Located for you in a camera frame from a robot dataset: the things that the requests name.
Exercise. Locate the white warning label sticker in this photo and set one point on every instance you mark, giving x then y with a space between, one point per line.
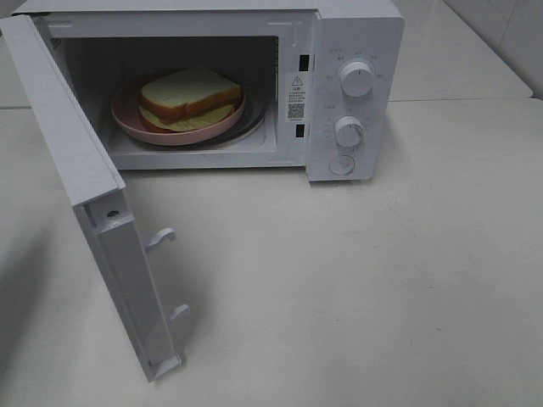
295 96

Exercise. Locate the toast sandwich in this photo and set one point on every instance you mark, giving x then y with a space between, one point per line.
189 99

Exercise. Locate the lower white timer knob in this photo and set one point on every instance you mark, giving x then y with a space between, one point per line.
348 131

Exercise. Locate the white microwave oven body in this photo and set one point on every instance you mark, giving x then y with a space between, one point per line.
100 45

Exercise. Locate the pink plate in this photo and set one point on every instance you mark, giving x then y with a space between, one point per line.
125 110

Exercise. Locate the glass microwave turntable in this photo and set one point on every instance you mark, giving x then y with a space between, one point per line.
253 115

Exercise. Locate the round white door button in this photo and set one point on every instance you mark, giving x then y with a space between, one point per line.
342 165

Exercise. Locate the upper white power knob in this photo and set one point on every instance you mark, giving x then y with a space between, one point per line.
357 78

